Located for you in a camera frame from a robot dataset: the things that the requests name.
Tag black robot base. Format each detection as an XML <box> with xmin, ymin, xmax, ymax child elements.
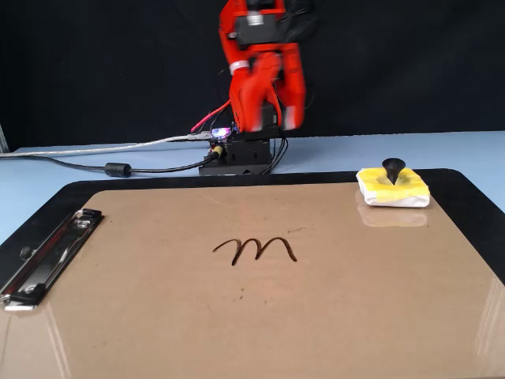
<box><xmin>198</xmin><ymin>133</ymin><xmax>273</xmax><ymax>177</ymax></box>

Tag black power cable with ferrite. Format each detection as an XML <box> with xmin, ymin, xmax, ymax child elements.
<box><xmin>23</xmin><ymin>145</ymin><xmax>225</xmax><ymax>178</ymax></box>

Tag yellow sponge with black knob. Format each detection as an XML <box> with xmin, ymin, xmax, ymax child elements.
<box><xmin>355</xmin><ymin>157</ymin><xmax>431</xmax><ymax>208</ymax></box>

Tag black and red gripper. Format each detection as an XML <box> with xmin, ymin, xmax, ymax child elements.
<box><xmin>232</xmin><ymin>9</ymin><xmax>307</xmax><ymax>133</ymax></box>

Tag metal clipboard clip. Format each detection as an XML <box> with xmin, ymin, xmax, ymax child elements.
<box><xmin>0</xmin><ymin>208</ymin><xmax>106</xmax><ymax>313</ymax></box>

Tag brown clipboard board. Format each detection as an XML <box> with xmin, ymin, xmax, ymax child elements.
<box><xmin>0</xmin><ymin>180</ymin><xmax>505</xmax><ymax>379</ymax></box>

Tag brown marker scribble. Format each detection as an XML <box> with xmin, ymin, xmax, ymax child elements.
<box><xmin>212</xmin><ymin>236</ymin><xmax>298</xmax><ymax>267</ymax></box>

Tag red wire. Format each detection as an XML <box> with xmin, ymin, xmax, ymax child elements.
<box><xmin>190</xmin><ymin>100</ymin><xmax>234</xmax><ymax>133</ymax></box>

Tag black backdrop cloth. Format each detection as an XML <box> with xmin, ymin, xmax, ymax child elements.
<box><xmin>0</xmin><ymin>0</ymin><xmax>505</xmax><ymax>153</ymax></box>

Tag controller board with LED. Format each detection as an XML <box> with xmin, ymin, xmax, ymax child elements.
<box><xmin>208</xmin><ymin>125</ymin><xmax>234</xmax><ymax>142</ymax></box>

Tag black mat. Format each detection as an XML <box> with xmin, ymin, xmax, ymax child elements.
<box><xmin>0</xmin><ymin>168</ymin><xmax>505</xmax><ymax>301</ymax></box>

